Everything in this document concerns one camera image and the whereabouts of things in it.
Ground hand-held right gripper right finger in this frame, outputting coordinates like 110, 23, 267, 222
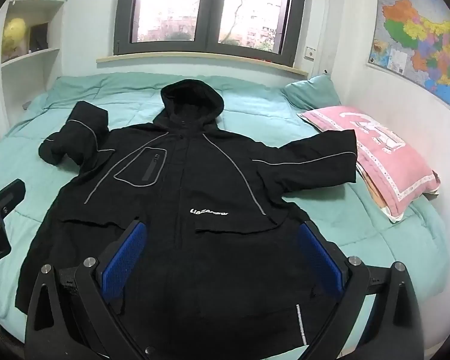
297, 221, 425, 360

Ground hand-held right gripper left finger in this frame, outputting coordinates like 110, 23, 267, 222
24, 220, 151, 360

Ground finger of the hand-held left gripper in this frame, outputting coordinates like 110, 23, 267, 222
0, 179, 26, 235

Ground black hooded jacket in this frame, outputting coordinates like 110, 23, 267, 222
15, 79, 359, 360

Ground pink printed pillow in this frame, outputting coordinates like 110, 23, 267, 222
297, 105, 440, 223

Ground yellow plush toy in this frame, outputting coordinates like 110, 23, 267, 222
2, 17, 28, 61

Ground teal pillow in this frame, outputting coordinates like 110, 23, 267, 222
281, 74, 342, 112

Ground teal quilted bed cover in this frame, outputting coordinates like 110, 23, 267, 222
0, 73, 450, 347

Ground beige window sill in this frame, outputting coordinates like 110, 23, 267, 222
96, 51, 309, 78

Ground dark framed window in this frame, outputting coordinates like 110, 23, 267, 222
113, 0, 309, 67

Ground white wall shelf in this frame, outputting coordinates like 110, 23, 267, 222
0, 0, 66, 100

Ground colourful wall map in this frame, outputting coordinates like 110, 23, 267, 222
367, 0, 450, 119

